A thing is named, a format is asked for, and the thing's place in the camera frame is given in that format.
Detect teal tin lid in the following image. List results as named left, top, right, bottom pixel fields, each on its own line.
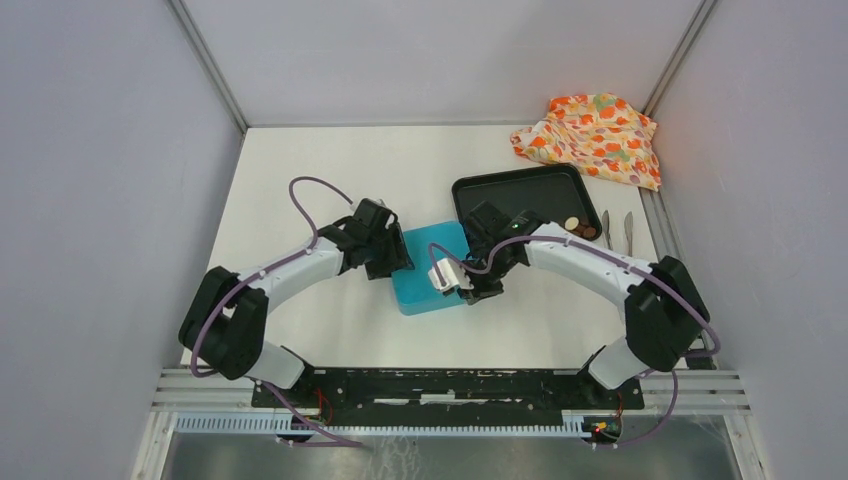
left=391, top=221, right=469, bottom=316

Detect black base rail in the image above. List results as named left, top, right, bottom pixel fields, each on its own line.
left=251, top=367, right=645, bottom=427

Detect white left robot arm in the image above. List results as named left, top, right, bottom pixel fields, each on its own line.
left=178, top=198, right=413, bottom=408

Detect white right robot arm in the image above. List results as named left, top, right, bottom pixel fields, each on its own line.
left=431, top=202, right=711, bottom=408

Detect black chocolate tray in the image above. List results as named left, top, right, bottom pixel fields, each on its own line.
left=451, top=164, right=604, bottom=240

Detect steel tongs with white handle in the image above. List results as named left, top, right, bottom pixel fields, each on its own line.
left=601, top=210, right=635, bottom=256

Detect floral orange cloth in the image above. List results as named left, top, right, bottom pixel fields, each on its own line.
left=510, top=93, right=662, bottom=191

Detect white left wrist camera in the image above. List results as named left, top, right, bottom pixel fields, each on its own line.
left=428, top=258, right=473, bottom=294

